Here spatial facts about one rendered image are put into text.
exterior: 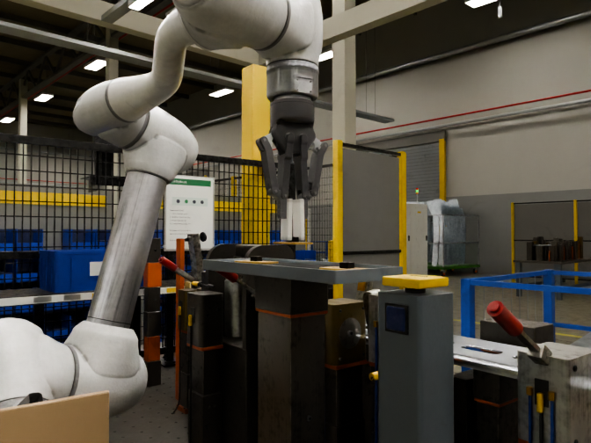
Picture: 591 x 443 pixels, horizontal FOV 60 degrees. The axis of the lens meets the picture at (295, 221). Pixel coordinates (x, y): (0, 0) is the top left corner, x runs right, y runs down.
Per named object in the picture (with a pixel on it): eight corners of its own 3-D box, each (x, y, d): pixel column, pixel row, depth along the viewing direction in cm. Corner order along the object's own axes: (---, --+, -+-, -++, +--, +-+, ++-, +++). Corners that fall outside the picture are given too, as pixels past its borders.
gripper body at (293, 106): (280, 92, 83) (280, 149, 82) (324, 99, 87) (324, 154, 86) (260, 103, 89) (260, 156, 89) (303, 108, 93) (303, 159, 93)
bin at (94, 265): (145, 286, 180) (145, 249, 180) (54, 293, 159) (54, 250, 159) (125, 282, 192) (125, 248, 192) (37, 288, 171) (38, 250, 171)
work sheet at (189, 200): (214, 250, 217) (215, 177, 218) (164, 250, 203) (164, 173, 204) (212, 250, 219) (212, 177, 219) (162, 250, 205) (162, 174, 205)
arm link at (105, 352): (25, 410, 115) (110, 411, 131) (62, 427, 105) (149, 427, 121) (116, 101, 133) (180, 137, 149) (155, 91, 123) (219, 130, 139)
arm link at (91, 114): (110, 62, 114) (158, 92, 124) (66, 83, 125) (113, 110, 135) (98, 114, 110) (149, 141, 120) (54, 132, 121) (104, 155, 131)
